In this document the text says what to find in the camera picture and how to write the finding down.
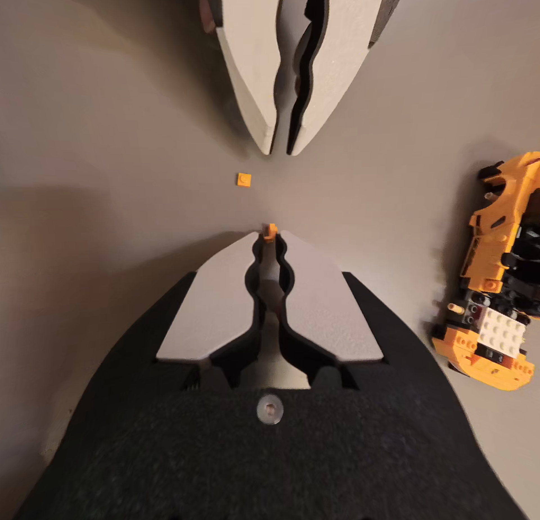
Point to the person's left hand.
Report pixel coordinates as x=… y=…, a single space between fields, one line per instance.
x=209 y=15

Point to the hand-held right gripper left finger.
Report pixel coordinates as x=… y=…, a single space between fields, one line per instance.
x=215 y=304

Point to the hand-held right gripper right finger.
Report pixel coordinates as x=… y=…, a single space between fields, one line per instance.
x=329 y=313

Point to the orange lego car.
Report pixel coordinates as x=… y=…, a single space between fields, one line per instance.
x=493 y=216

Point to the orange square lego plate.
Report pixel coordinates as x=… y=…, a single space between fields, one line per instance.
x=244 y=180

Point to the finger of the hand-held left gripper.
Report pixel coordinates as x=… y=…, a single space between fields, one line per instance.
x=249 y=43
x=346 y=43

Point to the orange small lego brick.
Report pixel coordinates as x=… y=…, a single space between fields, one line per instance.
x=269 y=232

